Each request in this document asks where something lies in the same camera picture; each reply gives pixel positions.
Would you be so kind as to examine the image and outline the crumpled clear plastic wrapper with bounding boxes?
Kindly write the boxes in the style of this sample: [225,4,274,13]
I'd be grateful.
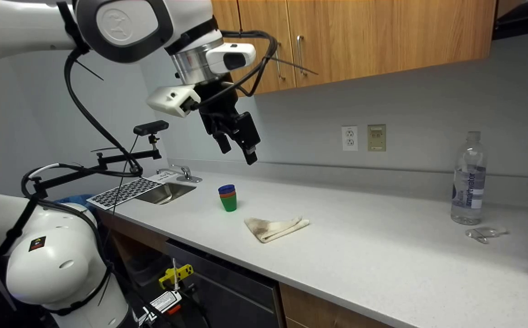
[466,227,507,245]

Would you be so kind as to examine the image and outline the black dishwasher front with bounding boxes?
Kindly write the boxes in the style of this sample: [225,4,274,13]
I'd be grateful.
[167,241,283,328]

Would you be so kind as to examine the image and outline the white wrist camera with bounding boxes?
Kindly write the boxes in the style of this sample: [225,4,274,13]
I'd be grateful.
[147,86,200,117]

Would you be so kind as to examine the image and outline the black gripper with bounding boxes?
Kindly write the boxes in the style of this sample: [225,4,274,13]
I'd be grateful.
[196,81,258,166]

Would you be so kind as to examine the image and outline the beige cloth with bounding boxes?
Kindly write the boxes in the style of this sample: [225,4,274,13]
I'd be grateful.
[243,217,309,245]

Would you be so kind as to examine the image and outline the steel sink basin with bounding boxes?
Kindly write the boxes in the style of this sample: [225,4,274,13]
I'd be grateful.
[138,183,192,205]

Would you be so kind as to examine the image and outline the wooden wall cabinet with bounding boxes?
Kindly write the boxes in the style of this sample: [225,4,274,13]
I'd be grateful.
[211,0,496,95]

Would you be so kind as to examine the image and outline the black camera on stand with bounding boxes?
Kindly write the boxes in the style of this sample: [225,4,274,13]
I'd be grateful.
[98,121,169,166]

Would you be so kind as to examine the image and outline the beige wall switch plate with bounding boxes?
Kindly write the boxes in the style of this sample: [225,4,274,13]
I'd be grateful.
[367,124,385,152]

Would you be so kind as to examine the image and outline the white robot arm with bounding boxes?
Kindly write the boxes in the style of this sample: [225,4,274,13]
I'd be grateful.
[0,0,258,328]

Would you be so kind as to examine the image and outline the dish drying rack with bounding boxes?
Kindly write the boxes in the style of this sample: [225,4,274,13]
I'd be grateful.
[87,179,158,210]

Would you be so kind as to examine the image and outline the clear plastic water bottle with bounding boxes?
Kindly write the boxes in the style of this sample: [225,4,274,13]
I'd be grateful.
[449,132,486,227]

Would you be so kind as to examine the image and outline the yellow clamp tool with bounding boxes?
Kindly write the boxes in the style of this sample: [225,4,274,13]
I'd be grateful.
[158,265,194,288]

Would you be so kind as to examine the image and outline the blue green stacked cups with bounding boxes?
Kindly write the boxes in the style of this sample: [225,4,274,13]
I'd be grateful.
[218,185,236,212]

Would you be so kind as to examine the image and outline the white wall outlet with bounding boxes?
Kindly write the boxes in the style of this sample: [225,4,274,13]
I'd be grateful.
[342,126,358,152]

